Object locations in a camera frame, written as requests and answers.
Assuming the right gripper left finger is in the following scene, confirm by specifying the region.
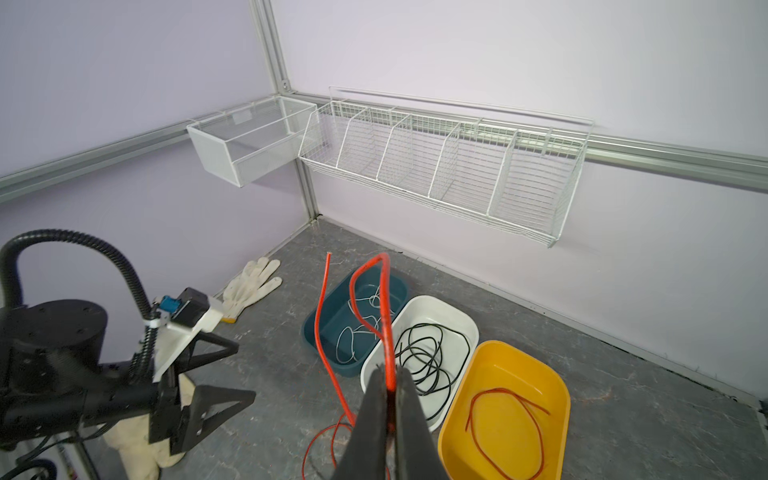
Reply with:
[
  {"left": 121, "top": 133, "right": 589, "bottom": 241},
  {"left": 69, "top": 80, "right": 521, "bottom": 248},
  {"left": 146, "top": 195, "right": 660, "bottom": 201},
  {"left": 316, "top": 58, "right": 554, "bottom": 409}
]
[{"left": 332, "top": 367, "right": 389, "bottom": 480}]

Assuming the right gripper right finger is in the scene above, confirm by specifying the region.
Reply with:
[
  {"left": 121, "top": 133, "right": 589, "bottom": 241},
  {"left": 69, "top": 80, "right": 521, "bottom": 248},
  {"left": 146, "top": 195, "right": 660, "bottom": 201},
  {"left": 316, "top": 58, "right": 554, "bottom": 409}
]
[{"left": 394, "top": 367, "right": 449, "bottom": 480}]

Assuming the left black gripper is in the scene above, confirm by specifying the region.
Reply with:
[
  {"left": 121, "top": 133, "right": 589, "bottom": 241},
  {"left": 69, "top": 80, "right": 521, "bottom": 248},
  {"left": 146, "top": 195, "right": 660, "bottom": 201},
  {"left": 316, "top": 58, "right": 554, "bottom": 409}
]
[{"left": 148, "top": 332, "right": 256, "bottom": 455}]

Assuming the red cable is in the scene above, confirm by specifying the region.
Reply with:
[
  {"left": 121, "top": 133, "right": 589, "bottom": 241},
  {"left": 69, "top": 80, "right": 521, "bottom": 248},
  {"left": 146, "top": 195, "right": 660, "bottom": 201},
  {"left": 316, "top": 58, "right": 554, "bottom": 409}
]
[
  {"left": 301, "top": 252, "right": 398, "bottom": 480},
  {"left": 464, "top": 386, "right": 552, "bottom": 480}
]

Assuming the black cable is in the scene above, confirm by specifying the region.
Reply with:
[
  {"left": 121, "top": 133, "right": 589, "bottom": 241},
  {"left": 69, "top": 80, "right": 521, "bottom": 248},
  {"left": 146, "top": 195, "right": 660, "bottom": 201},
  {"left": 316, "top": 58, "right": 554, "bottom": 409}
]
[{"left": 392, "top": 322, "right": 473, "bottom": 422}]

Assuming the white cable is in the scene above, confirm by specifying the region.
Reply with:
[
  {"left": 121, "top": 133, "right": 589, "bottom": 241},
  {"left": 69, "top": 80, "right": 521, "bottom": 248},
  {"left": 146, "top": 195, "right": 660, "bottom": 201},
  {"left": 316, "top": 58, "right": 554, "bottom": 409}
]
[{"left": 334, "top": 283, "right": 397, "bottom": 366}]

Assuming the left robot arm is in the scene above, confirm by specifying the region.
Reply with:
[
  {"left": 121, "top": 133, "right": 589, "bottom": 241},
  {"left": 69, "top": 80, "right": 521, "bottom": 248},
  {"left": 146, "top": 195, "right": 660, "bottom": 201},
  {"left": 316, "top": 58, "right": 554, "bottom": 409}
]
[{"left": 1, "top": 229, "right": 256, "bottom": 479}]

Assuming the beige rubber glove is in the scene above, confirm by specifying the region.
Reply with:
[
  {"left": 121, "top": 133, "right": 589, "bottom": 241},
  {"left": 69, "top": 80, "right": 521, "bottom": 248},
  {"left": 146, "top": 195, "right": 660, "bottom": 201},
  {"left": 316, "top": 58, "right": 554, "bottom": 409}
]
[{"left": 101, "top": 374, "right": 199, "bottom": 480}]

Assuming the yellow plastic bin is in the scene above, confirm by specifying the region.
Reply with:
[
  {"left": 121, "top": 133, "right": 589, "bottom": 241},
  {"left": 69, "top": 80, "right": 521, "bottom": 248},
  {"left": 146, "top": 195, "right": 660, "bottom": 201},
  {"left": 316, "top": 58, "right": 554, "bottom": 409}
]
[{"left": 438, "top": 340, "right": 571, "bottom": 479}]

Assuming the white plastic bin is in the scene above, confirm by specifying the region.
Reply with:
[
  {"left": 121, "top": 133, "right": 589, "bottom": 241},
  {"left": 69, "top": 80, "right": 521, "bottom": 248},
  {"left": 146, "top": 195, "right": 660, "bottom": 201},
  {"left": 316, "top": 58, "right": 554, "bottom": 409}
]
[{"left": 392, "top": 295, "right": 479, "bottom": 432}]

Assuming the teal plastic bin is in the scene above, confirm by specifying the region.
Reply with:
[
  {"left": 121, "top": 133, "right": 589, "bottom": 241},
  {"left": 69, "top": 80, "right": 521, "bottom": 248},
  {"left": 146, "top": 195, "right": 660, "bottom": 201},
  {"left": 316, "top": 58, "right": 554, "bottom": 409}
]
[{"left": 300, "top": 267, "right": 381, "bottom": 377}]

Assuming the white cotton glove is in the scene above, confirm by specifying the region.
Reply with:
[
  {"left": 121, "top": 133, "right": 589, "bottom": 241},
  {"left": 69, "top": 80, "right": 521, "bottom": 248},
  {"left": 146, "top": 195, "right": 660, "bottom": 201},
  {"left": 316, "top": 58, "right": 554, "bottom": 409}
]
[{"left": 221, "top": 257, "right": 282, "bottom": 324}]

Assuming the small white mesh basket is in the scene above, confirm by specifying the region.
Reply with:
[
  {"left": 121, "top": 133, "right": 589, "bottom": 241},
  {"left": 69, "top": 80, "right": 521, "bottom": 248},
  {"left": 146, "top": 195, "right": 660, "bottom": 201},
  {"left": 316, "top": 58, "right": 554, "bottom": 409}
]
[{"left": 187, "top": 96, "right": 317, "bottom": 187}]

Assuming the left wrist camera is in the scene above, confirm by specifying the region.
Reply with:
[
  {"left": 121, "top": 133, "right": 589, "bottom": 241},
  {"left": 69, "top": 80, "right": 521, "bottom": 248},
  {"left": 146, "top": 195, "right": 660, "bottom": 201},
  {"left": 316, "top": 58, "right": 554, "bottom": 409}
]
[{"left": 153, "top": 287, "right": 224, "bottom": 382}]

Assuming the long white wire rack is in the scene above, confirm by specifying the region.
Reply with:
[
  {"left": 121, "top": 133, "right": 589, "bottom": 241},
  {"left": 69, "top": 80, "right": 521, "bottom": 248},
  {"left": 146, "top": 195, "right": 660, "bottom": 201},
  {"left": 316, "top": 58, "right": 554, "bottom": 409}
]
[{"left": 299, "top": 86, "right": 594, "bottom": 247}]

